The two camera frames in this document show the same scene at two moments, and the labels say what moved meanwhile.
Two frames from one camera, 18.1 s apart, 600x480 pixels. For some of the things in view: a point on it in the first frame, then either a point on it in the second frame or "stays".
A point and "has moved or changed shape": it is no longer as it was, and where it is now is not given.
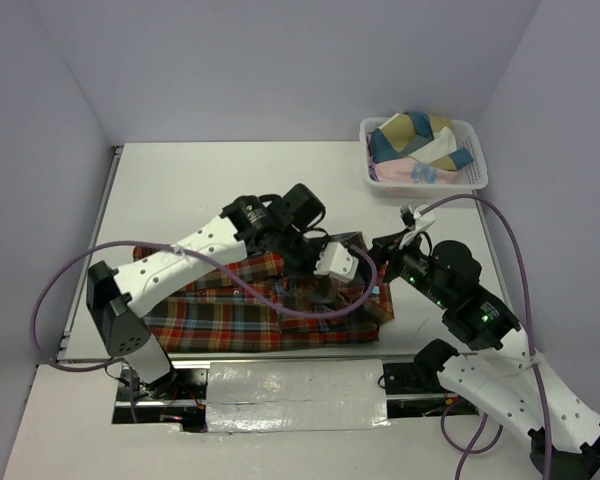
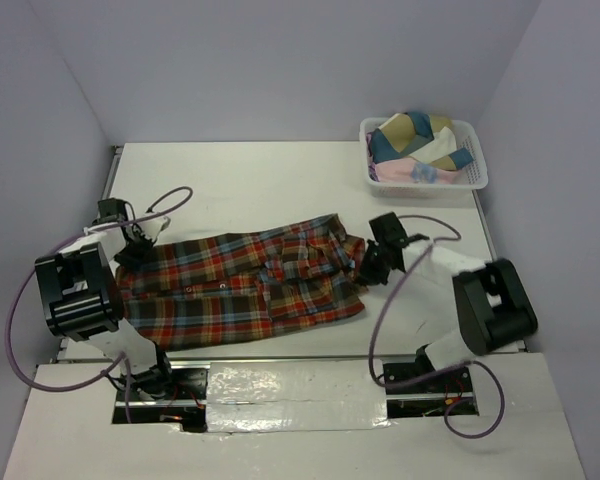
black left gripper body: (300, 254) → (135, 251)
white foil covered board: (253, 396) stays
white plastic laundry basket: (471, 178) stays
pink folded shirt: (411, 171) stays
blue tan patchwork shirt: (422, 136) stays
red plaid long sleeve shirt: (222, 312) has moved or changed shape
